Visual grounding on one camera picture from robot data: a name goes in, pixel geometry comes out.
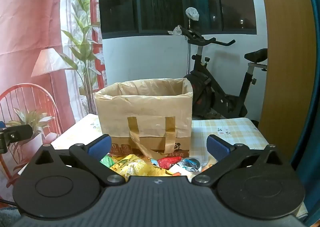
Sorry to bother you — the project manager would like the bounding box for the wooden door panel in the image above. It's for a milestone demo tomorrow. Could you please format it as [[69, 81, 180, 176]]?
[[257, 0, 318, 162]]

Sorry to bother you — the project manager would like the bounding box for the crumpled clear plastic wrap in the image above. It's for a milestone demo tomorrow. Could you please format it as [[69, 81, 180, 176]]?
[[167, 25, 183, 36]]

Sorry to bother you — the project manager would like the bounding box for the black blue round snack packet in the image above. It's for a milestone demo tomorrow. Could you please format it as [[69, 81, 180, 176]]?
[[179, 157, 202, 172]]

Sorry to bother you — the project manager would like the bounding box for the black exercise bike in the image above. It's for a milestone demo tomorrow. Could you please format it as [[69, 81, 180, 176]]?
[[180, 25, 268, 120]]

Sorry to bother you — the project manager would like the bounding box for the printed pink wall cloth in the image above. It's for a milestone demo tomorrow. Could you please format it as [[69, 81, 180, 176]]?
[[0, 0, 108, 192]]

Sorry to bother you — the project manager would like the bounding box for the green snack packet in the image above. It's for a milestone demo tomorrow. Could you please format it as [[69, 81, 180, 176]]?
[[100, 155, 115, 168]]

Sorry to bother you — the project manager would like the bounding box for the teal fuzzy cloth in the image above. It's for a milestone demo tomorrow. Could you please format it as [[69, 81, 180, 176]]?
[[0, 206, 20, 227]]

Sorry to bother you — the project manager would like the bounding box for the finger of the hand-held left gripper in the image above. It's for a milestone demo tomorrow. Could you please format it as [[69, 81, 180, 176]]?
[[0, 124, 33, 154]]

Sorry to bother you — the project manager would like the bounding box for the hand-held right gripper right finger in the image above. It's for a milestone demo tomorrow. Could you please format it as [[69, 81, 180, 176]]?
[[191, 134, 290, 187]]

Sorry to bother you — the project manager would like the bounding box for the white snack packet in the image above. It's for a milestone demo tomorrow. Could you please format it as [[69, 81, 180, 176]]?
[[169, 164, 200, 176]]

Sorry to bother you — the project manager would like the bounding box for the white plastic bag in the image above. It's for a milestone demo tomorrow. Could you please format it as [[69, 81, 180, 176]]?
[[185, 7, 200, 21]]

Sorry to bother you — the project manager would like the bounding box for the metal pole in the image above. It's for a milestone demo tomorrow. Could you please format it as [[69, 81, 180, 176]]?
[[187, 15, 193, 75]]

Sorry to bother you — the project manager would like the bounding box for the cardboard box with plastic liner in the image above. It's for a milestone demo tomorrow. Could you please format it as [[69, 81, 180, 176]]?
[[94, 78, 193, 158]]

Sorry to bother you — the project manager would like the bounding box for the teal curtain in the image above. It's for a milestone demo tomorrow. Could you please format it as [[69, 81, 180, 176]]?
[[291, 0, 320, 227]]

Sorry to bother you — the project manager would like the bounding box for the yellow snack packet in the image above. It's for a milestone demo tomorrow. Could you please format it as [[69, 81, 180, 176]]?
[[109, 154, 173, 180]]

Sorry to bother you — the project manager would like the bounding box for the dark window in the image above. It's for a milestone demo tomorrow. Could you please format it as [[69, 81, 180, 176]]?
[[99, 0, 257, 40]]

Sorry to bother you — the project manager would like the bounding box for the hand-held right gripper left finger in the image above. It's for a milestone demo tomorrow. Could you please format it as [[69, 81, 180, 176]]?
[[29, 134, 125, 187]]

